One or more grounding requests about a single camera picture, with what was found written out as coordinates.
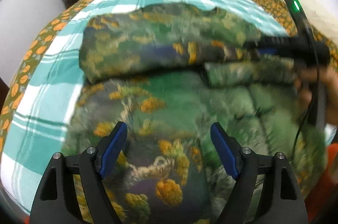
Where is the green landscape print padded jacket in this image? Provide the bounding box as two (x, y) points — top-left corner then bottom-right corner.
(63, 3), (327, 223)

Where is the person's right hand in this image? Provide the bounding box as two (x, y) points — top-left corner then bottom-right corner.
(294, 66), (337, 126)

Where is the cream pillow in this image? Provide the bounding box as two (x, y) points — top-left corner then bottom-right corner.
(299, 0), (337, 43)

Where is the teal white plaid bed blanket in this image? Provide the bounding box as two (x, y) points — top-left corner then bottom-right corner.
(1, 0), (286, 214)

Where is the dark brown wooden cabinet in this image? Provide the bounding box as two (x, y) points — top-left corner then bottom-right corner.
(0, 78), (9, 107)

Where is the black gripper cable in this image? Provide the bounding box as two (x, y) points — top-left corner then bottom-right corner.
(292, 10), (322, 161)

